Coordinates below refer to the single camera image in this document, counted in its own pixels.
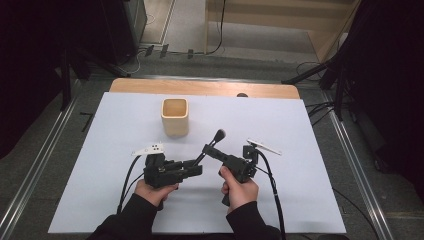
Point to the black curtain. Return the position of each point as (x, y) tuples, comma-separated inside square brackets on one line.
[(393, 66), (26, 50)]

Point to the dark round table grommet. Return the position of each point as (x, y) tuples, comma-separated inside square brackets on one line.
[(242, 95)]

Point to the wooden table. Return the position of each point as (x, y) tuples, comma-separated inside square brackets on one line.
[(200, 88)]

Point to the person's left hand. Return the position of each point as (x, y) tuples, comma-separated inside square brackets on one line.
[(153, 195)]

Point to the white table sheet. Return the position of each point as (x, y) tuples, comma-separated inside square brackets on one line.
[(206, 206)]

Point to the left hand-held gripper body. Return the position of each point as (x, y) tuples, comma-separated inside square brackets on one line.
[(163, 173)]

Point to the black pen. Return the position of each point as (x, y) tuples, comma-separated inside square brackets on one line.
[(219, 135)]

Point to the light wooden furniture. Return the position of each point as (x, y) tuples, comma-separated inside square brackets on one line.
[(266, 16)]

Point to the beige square cup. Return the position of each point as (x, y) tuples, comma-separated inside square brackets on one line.
[(175, 126)]

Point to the dark cabinet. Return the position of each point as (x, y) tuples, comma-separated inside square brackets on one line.
[(123, 30)]

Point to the metal floor rail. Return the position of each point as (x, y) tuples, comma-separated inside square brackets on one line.
[(37, 166), (357, 166)]

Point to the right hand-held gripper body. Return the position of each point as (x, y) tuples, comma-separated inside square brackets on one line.
[(243, 168)]

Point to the black tripod stand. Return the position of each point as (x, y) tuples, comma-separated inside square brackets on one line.
[(339, 96), (65, 86)]

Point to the person's right hand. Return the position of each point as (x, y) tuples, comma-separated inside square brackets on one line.
[(241, 195)]

